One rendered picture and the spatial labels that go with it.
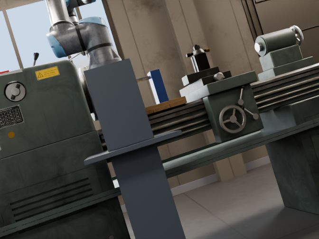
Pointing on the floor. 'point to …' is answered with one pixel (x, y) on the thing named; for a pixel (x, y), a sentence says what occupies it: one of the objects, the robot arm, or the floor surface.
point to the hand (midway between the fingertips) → (84, 53)
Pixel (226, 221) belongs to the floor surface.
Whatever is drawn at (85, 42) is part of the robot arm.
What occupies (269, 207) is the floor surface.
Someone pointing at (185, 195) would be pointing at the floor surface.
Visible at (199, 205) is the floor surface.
